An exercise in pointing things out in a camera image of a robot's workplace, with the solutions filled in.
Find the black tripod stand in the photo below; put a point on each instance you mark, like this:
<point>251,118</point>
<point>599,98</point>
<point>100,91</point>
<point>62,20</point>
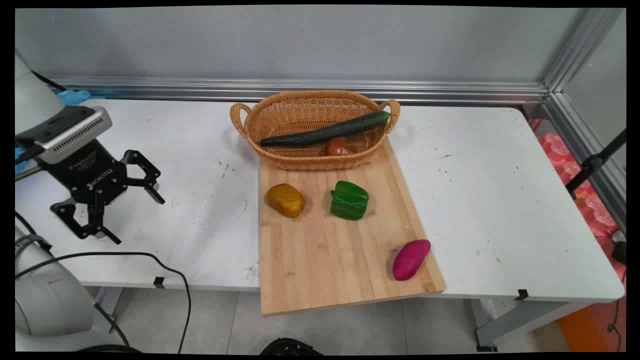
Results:
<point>592,162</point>

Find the grey table leg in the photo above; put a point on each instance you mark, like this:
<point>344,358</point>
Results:
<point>520,320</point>
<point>107,302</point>

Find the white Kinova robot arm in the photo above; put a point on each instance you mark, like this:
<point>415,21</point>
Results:
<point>42,305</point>

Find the aluminium side frame rail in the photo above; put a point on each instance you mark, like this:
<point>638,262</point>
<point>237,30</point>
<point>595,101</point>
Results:
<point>585,150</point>

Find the pink bubble wrap sheet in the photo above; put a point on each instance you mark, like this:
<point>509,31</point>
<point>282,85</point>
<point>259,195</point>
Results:
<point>595,210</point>

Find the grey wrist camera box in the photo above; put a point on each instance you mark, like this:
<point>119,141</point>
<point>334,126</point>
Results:
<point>70,131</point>

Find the yellow-brown toy potato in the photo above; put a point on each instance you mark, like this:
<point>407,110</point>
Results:
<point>286,200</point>

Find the horizontal aluminium frame rail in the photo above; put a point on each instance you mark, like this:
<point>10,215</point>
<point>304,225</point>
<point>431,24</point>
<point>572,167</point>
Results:
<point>300,89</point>

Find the black round floor object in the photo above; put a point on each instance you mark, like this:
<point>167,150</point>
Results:
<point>290,346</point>

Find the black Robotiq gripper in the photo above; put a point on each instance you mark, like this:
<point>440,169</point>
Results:
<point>95,175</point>

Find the black power adapter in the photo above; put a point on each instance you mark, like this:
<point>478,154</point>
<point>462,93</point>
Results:
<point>620,251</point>

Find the green toy bell pepper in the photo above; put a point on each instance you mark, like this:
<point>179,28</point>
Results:
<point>349,200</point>

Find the upright aluminium frame post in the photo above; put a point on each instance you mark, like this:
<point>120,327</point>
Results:
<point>582,47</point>

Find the woven wicker basket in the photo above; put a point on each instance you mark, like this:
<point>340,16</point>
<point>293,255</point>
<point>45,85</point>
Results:
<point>310,159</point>

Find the wooden cutting board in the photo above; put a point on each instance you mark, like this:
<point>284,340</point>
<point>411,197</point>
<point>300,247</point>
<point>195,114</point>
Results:
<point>330,250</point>

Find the black table edge clip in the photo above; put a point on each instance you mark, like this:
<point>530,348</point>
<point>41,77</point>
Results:
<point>159,282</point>
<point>521,294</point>

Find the brown toy mushroom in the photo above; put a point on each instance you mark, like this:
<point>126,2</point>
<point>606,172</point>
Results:
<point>336,146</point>

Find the purple toy sweet potato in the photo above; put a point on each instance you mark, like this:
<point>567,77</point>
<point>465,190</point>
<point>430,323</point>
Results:
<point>410,260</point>

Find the orange floor mat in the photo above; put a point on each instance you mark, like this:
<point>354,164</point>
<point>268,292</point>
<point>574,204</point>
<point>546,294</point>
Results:
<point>585,325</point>

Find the long dark green cucumber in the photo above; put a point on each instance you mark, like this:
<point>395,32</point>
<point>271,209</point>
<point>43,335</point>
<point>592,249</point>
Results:
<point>325,132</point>

